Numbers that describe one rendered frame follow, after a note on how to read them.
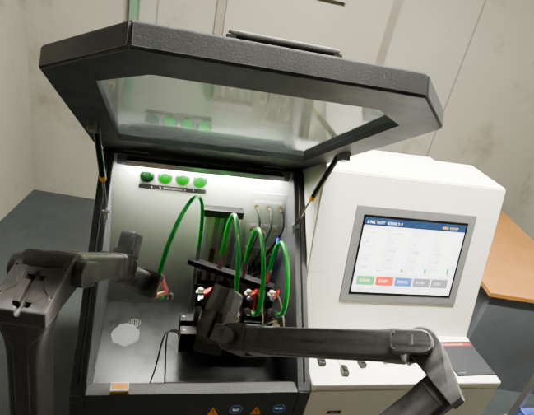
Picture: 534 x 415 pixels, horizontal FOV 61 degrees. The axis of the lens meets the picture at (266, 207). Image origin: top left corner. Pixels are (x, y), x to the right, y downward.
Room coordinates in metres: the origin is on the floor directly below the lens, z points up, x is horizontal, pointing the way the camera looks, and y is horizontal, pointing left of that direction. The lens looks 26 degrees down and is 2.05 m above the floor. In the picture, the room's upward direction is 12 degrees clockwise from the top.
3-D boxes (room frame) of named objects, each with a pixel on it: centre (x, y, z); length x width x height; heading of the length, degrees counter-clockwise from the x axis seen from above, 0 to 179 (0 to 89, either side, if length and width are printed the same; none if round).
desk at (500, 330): (2.91, -1.62, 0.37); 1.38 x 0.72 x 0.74; 6
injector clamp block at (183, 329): (1.20, 0.04, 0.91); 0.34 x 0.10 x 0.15; 106
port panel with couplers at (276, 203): (1.49, -0.01, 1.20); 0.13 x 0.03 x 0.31; 106
